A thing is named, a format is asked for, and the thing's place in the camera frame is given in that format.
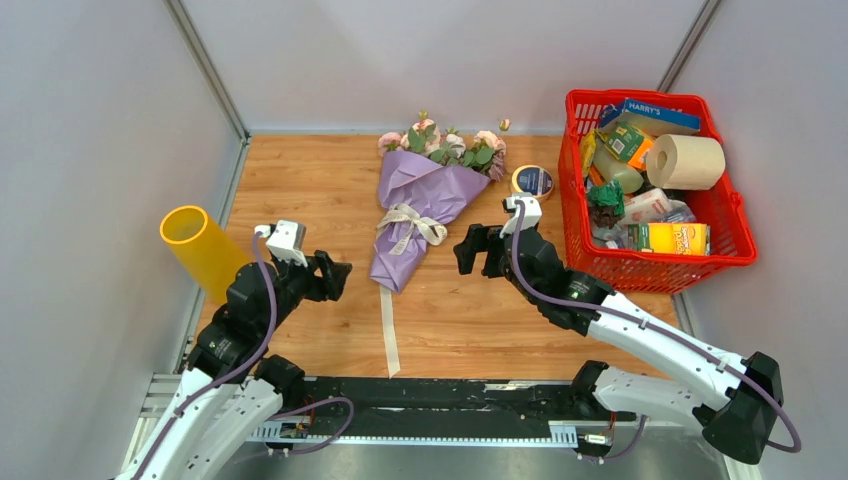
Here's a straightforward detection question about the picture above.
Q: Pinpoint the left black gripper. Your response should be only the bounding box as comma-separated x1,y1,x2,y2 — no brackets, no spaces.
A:
259,248,353,335

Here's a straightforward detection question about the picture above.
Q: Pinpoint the pink flower bunch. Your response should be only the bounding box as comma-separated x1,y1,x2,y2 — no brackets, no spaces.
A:
377,110,507,182

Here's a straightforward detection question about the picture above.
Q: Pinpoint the purple pink wrapping paper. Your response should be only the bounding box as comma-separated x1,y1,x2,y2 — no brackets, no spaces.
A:
370,151,490,293

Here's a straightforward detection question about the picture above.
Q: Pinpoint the cream ribbon with gold text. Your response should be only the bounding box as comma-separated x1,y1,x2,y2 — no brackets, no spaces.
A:
375,203,449,380

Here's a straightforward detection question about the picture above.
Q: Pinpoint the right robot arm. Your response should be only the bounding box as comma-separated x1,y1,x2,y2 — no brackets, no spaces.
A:
453,224,785,465

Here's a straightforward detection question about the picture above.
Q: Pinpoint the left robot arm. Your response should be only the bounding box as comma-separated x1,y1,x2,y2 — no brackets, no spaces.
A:
118,250,353,479

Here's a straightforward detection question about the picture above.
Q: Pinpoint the yellow cylindrical vase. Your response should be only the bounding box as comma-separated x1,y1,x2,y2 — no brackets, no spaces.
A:
159,205,251,305

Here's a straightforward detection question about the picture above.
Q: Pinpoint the masking tape roll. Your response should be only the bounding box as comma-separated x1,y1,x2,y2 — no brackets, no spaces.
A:
510,165,555,202

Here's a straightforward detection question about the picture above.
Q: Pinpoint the green crumpled wrapper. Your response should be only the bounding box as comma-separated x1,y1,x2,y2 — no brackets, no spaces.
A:
586,180,625,228

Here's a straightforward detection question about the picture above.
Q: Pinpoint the pale green bottle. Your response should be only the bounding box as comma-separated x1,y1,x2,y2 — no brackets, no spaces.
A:
592,145,644,194

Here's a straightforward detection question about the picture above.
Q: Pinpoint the red plastic basket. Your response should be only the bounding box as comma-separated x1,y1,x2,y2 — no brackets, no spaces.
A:
558,89,758,294

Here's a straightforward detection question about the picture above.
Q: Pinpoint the green orange box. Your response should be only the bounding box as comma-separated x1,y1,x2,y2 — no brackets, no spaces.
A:
605,122,655,172

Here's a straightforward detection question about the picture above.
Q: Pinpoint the white plastic package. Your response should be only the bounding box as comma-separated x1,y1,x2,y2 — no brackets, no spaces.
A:
619,188,672,225

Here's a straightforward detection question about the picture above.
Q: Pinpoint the yellow sponge pack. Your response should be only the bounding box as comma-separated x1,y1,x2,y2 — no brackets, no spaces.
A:
627,223,710,256

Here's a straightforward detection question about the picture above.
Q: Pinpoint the beige paper towel roll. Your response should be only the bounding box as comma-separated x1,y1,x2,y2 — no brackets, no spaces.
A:
646,134,726,190

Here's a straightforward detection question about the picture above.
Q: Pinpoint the blue Harry's box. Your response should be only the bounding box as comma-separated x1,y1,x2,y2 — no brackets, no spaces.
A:
597,98,701,137

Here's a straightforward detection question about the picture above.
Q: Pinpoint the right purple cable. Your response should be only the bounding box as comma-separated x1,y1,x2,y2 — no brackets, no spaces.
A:
508,198,803,462

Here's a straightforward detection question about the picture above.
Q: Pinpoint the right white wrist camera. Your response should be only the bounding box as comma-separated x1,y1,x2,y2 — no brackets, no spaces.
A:
499,192,542,238

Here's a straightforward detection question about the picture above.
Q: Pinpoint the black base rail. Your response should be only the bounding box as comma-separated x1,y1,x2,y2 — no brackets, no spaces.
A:
249,376,640,456

